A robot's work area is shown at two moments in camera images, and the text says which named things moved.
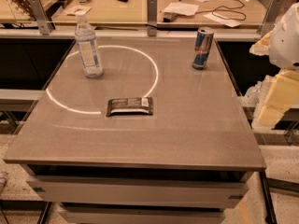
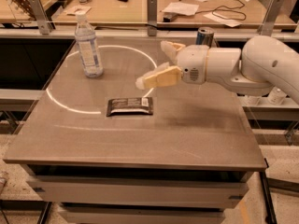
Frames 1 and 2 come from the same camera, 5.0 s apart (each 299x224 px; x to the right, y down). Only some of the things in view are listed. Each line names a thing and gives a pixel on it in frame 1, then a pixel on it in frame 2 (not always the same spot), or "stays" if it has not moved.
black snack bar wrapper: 143,105 stays
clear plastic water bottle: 85,37 stays
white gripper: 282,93 to 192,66
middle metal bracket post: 151,15 stays
